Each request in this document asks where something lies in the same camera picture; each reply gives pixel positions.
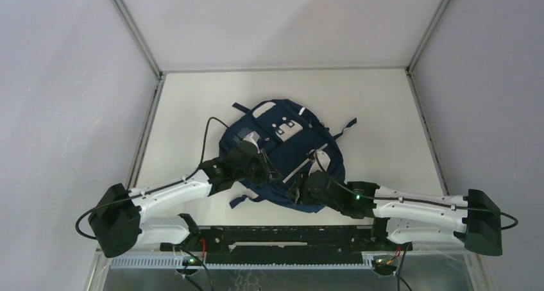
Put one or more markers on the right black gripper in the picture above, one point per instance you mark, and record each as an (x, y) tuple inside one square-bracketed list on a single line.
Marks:
[(303, 192)]

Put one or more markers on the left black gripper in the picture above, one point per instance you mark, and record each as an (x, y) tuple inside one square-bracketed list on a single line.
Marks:
[(266, 173)]

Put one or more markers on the navy blue backpack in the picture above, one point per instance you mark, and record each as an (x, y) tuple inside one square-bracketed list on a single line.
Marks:
[(289, 133)]

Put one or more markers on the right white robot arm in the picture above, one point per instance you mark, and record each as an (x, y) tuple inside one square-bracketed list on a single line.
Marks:
[(472, 221)]

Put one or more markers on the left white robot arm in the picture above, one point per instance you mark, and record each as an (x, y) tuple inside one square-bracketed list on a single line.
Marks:
[(124, 219)]

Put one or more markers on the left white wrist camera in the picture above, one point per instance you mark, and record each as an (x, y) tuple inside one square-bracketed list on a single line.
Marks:
[(253, 138)]

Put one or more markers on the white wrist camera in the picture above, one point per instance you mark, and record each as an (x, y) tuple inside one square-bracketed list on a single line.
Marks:
[(320, 161), (253, 138)]

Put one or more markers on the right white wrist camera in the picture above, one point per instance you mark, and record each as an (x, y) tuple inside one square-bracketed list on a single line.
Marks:
[(320, 161)]

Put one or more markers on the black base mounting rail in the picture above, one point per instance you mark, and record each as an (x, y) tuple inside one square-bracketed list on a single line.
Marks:
[(302, 244)]

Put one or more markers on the white slotted cable duct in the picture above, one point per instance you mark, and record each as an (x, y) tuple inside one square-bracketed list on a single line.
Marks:
[(177, 262)]

